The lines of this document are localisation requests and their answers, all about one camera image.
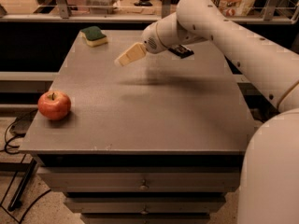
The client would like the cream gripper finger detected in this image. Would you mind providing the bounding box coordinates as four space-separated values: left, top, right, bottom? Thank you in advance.
114 43 147 66

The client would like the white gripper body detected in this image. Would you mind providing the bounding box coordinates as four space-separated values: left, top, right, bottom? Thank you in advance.
142 22 164 54

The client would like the green and yellow sponge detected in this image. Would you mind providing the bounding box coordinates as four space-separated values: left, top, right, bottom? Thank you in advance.
80 26 107 47

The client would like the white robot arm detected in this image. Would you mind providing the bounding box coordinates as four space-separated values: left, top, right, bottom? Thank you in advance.
116 0 299 224

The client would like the red apple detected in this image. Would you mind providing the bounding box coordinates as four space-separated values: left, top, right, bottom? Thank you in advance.
37 91 71 120

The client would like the black snack bar wrapper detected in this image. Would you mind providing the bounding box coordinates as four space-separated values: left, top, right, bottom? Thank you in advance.
169 45 194 59

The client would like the grey drawer cabinet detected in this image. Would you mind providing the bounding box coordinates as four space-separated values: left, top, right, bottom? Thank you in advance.
21 31 254 224

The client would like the top drawer round knob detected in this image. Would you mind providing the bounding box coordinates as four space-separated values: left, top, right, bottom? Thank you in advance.
139 180 149 190

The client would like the black metal floor bar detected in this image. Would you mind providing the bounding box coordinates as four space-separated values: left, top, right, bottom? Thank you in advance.
7 160 36 212

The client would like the grey metal shelf frame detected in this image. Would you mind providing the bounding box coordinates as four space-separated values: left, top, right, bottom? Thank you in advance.
0 0 299 24

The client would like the black cables left floor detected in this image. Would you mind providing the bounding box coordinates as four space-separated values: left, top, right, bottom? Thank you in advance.
0 108 52 224

